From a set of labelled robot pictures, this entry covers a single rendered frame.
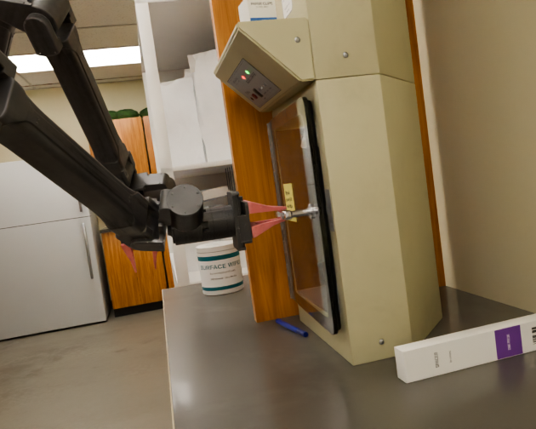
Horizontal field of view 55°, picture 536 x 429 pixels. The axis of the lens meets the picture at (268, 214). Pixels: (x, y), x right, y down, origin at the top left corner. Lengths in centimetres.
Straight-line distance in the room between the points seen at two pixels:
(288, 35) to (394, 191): 31
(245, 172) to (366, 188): 40
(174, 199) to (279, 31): 31
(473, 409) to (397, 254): 28
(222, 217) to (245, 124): 36
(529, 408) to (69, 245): 530
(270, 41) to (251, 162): 41
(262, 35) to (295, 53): 6
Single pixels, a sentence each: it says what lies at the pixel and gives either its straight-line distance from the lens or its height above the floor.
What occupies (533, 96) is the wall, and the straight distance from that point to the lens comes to 110.
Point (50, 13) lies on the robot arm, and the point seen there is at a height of 158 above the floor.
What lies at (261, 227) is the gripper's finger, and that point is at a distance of 89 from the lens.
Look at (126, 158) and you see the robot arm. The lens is 117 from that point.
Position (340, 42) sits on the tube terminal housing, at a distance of 88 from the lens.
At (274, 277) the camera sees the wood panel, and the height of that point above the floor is 104.
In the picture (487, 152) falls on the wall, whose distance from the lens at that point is 122.
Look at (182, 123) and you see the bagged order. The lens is 222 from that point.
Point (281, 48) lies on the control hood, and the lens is 85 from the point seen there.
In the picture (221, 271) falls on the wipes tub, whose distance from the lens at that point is 156.
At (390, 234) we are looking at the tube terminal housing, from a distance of 88.
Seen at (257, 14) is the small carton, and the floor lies 154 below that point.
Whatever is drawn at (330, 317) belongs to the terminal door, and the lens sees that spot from 89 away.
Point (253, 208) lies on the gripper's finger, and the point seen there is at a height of 122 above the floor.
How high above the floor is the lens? 126
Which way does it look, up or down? 4 degrees down
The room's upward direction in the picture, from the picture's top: 8 degrees counter-clockwise
